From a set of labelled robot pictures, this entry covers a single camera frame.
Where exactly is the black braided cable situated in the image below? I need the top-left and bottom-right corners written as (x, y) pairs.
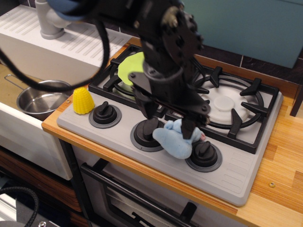
top-left (0, 14), bottom-right (111, 227)

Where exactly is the white toy sink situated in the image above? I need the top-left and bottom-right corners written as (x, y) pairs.
top-left (0, 6), bottom-right (133, 181)

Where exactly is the yellow toy corn cob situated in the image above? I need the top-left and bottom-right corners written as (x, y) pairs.
top-left (73, 87), bottom-right (95, 114)

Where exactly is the light blue stuffed hippo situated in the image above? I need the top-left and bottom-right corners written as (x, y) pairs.
top-left (152, 119), bottom-right (205, 159)

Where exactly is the black burner grate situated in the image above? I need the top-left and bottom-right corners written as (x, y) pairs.
top-left (88, 44), bottom-right (197, 119)
top-left (193, 67), bottom-right (281, 154)

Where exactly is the black right burner grate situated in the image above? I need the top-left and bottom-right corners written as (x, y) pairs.
top-left (193, 67), bottom-right (281, 154)

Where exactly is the grey toy stove top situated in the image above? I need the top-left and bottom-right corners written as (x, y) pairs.
top-left (57, 92), bottom-right (283, 206)

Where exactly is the grey toy faucet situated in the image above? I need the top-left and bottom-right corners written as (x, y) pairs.
top-left (35, 0), bottom-right (71, 40)

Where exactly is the white burner disc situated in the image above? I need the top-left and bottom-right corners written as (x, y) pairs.
top-left (113, 81), bottom-right (134, 100)
top-left (200, 87), bottom-right (250, 125)

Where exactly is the black stove knob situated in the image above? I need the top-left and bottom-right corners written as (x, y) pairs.
top-left (186, 141), bottom-right (223, 173)
top-left (130, 116), bottom-right (164, 152)
top-left (89, 101), bottom-right (122, 129)

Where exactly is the lime green plastic plate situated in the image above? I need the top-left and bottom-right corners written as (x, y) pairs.
top-left (117, 52), bottom-right (144, 86)

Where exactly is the black middle stove knob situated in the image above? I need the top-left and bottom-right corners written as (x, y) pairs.
top-left (130, 116), bottom-right (164, 152)

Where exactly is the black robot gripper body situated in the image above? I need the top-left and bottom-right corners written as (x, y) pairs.
top-left (128, 63), bottom-right (210, 122)

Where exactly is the toy oven door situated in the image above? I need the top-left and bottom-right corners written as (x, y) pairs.
top-left (80, 158), bottom-right (241, 227)

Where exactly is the stainless steel pot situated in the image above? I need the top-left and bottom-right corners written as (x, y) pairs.
top-left (4, 74), bottom-right (73, 121)

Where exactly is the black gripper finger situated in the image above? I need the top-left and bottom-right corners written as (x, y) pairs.
top-left (132, 87), bottom-right (163, 119)
top-left (181, 115), bottom-right (208, 139)

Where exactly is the black right stove knob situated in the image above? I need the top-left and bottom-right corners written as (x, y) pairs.
top-left (186, 141), bottom-right (223, 173)

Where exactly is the teal cabinet box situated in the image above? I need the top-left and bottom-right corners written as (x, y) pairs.
top-left (184, 0), bottom-right (303, 68)

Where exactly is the white right burner disc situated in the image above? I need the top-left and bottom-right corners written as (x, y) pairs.
top-left (200, 87), bottom-right (250, 125)

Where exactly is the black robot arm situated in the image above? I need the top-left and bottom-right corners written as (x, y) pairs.
top-left (48, 0), bottom-right (210, 139)

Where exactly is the white left burner disc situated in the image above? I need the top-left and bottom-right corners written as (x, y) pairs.
top-left (113, 81), bottom-right (134, 100)

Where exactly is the black left stove knob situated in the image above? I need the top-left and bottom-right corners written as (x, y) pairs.
top-left (89, 101), bottom-right (122, 129)

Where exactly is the black left burner grate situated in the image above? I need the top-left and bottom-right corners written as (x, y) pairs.
top-left (88, 44), bottom-right (197, 119)

